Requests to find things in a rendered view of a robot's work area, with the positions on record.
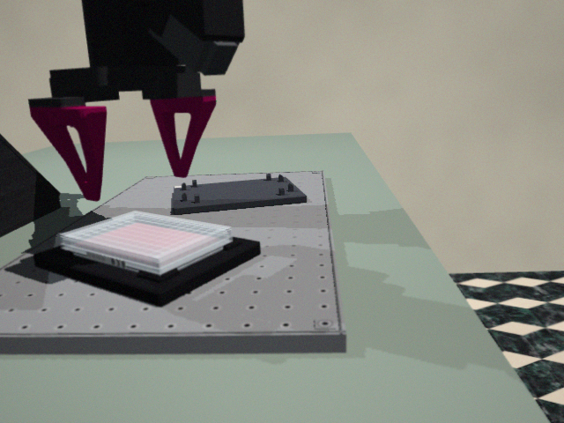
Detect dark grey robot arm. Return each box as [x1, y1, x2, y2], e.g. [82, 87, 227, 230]
[85, 0, 245, 76]

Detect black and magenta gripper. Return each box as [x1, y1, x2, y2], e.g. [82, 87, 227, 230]
[28, 0, 216, 202]

